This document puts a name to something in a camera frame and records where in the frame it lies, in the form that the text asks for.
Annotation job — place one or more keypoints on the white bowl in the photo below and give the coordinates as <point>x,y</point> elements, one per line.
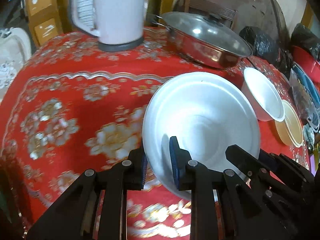
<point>262,92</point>

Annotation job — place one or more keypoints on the white louvered panel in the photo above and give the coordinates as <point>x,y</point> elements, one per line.
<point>85,5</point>

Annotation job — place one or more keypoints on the clear plastic bag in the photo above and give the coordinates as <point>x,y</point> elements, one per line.
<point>297,90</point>

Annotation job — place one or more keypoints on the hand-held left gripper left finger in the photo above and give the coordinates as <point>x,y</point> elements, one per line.
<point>143,170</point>

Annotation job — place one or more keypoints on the red floral tablecloth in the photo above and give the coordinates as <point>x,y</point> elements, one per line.
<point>75,80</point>

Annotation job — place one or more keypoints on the stainless steel pot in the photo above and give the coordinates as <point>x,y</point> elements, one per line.
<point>200,53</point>

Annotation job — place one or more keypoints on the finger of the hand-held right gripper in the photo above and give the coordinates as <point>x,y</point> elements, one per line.
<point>241,156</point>
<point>269,160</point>

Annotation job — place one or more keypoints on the purple plastic item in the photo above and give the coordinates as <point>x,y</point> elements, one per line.
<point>314,162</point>

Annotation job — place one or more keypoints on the blue plastic bag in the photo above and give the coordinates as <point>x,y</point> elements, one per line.
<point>308,85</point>

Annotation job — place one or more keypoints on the wooden drawer cabinet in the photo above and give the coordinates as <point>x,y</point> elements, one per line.
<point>45,10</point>

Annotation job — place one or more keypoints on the round wooden tabletop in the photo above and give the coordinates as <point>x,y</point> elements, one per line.
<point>250,5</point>

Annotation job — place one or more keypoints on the white electric kettle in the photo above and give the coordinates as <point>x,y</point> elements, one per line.
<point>120,10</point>

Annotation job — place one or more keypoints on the red plastic basin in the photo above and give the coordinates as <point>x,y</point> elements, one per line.
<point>310,62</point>

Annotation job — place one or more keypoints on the black plastic bag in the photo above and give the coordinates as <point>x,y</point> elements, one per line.
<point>305,37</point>
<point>262,40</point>

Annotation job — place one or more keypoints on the glass pot lid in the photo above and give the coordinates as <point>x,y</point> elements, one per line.
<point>207,32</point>

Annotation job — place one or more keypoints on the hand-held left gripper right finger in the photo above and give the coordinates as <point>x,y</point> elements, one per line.
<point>175,160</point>

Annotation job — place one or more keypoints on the white ornate chair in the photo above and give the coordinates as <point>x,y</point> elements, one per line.
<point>12,55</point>

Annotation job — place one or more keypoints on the cream ribbed bowl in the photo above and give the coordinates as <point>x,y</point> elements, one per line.
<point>291,125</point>

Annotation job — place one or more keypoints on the white plate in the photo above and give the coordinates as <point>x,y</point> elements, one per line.
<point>200,110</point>

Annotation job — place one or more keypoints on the wooden partition posts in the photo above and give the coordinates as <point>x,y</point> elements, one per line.
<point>162,0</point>

